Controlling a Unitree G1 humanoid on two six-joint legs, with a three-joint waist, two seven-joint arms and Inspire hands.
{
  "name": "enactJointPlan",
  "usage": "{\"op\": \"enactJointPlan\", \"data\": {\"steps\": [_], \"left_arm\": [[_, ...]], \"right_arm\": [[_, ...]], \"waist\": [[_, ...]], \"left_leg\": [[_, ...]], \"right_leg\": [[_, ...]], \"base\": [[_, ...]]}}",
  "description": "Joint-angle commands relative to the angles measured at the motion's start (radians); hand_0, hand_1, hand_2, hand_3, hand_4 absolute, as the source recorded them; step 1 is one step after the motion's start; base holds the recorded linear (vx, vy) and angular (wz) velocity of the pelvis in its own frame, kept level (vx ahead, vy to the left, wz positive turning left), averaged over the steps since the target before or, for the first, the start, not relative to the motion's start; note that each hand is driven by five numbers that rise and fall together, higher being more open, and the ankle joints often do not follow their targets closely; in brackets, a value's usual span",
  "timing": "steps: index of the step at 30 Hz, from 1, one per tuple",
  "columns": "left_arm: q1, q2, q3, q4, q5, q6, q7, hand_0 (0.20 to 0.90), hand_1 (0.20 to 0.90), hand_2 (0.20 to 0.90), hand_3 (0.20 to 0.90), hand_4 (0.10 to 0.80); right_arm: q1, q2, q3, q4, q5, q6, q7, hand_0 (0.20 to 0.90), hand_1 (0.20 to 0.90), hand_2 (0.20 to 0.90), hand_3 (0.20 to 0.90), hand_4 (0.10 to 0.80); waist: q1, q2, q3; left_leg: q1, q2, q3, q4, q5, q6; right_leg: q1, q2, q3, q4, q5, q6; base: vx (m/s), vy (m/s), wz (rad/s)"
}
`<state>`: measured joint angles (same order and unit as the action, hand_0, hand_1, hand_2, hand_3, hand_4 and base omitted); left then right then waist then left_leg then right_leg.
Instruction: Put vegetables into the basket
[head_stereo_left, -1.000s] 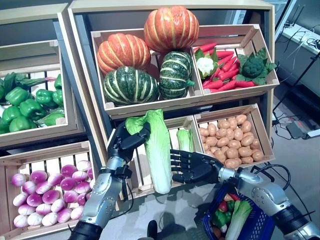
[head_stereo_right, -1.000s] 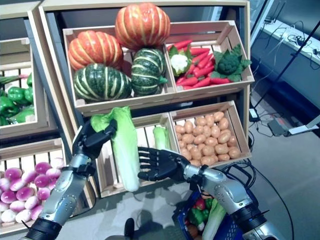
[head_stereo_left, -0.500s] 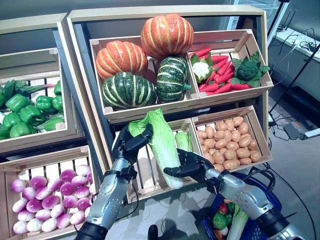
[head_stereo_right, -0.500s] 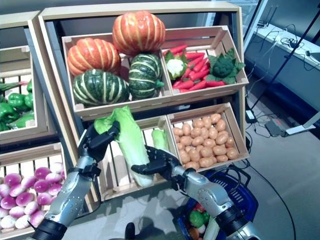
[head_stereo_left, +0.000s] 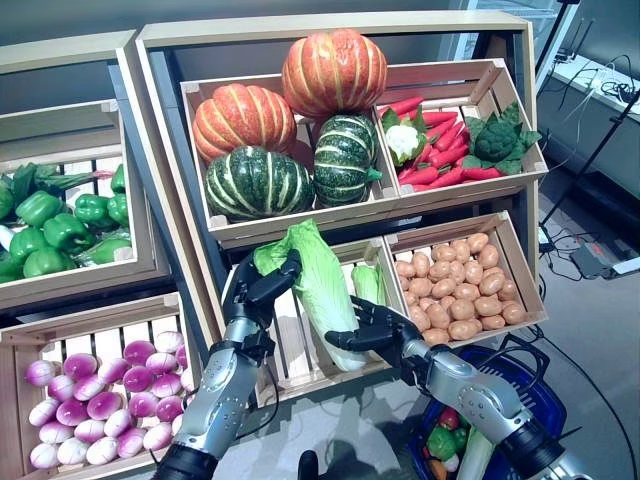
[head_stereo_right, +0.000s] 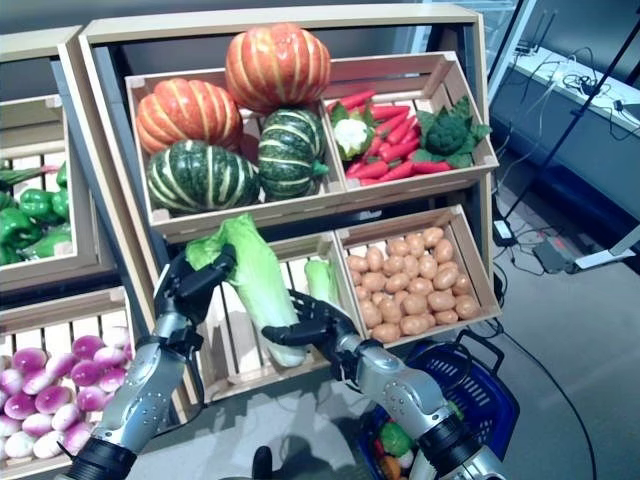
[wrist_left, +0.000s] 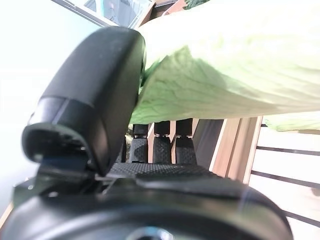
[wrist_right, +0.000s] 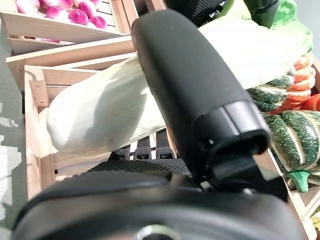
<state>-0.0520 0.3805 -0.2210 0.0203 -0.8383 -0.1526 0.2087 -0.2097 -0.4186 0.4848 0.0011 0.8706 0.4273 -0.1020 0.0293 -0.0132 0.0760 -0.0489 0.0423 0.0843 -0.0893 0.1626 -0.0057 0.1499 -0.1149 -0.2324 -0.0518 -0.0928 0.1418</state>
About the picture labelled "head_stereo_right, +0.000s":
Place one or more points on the black stand with camera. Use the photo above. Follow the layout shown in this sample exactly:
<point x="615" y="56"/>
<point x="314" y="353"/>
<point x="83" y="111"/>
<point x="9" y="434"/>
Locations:
<point x="575" y="120"/>

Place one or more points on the orange striped pumpkin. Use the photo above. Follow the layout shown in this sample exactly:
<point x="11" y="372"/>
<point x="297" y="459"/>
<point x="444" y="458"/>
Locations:
<point x="277" y="67"/>
<point x="187" y="115"/>

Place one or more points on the black power adapter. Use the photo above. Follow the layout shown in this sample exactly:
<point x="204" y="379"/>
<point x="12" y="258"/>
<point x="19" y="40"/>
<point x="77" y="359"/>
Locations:
<point x="503" y="232"/>

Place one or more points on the small orange vegetable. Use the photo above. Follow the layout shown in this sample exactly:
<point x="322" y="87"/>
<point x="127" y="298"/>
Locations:
<point x="392" y="467"/>

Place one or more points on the white desk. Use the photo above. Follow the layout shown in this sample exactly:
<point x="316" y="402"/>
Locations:
<point x="537" y="66"/>

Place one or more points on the long green vegetable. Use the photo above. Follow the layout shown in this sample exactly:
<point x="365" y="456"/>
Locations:
<point x="20" y="177"/>

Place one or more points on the glass door cabinet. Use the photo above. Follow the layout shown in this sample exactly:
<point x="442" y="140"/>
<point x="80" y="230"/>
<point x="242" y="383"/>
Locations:
<point x="500" y="30"/>

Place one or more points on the red carrot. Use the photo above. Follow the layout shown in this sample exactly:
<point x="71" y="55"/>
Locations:
<point x="432" y="167"/>
<point x="357" y="100"/>
<point x="397" y="131"/>
<point x="397" y="171"/>
<point x="370" y="171"/>
<point x="392" y="111"/>

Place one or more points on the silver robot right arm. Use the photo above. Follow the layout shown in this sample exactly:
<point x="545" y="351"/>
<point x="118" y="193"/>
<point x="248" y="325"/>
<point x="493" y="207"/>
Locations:
<point x="400" y="395"/>

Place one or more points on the white cauliflower green leaves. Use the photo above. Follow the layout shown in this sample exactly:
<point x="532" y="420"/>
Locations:
<point x="350" y="132"/>

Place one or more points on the green striped pumpkin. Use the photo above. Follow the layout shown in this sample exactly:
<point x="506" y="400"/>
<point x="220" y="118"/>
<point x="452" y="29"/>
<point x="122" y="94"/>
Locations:
<point x="200" y="177"/>
<point x="290" y="155"/>

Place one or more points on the wooden display shelf dark frame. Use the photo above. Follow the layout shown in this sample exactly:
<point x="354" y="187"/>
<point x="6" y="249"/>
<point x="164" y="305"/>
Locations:
<point x="250" y="22"/>

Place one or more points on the grey box with red light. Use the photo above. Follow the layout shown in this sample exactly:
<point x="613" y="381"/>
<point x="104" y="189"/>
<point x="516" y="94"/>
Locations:
<point x="555" y="256"/>

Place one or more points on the purple white turnip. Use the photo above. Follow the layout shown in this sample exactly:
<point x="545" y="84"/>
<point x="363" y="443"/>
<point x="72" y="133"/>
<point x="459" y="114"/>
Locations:
<point x="90" y="398"/>
<point x="20" y="406"/>
<point x="87" y="347"/>
<point x="37" y="425"/>
<point x="48" y="444"/>
<point x="86" y="372"/>
<point x="52" y="400"/>
<point x="77" y="437"/>
<point x="60" y="365"/>
<point x="19" y="444"/>
<point x="109" y="356"/>
<point x="65" y="417"/>

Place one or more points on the green broccoli with leaves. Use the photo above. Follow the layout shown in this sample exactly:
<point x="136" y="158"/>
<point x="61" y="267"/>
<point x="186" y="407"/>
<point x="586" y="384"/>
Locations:
<point x="445" y="132"/>

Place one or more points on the small green vegetable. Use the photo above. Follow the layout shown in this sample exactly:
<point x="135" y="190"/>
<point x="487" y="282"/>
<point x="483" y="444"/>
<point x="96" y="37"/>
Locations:
<point x="395" y="437"/>

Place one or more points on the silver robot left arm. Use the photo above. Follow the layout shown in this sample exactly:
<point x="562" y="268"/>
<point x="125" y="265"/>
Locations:
<point x="145" y="385"/>

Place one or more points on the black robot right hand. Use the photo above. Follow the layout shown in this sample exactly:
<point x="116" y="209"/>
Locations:
<point x="335" y="335"/>

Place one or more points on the brown potato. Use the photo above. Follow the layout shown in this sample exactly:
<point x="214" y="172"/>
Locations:
<point x="398" y="248"/>
<point x="414" y="325"/>
<point x="416" y="305"/>
<point x="443" y="251"/>
<point x="446" y="317"/>
<point x="441" y="300"/>
<point x="467" y="307"/>
<point x="433" y="237"/>
<point x="386" y="333"/>
<point x="375" y="259"/>
<point x="358" y="264"/>
<point x="445" y="278"/>
<point x="371" y="314"/>
<point x="392" y="310"/>

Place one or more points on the green white napa cabbage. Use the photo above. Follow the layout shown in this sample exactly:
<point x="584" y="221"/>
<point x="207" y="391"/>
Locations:
<point x="255" y="280"/>
<point x="320" y="280"/>

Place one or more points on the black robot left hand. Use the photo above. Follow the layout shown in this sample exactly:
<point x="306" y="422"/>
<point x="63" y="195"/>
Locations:
<point x="190" y="295"/>

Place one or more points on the black router with antennas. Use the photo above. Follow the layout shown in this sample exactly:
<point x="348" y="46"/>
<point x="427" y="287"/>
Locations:
<point x="525" y="50"/>

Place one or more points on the blue plastic shopping basket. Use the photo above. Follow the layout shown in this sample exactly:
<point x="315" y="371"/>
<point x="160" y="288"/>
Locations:
<point x="490" y="395"/>

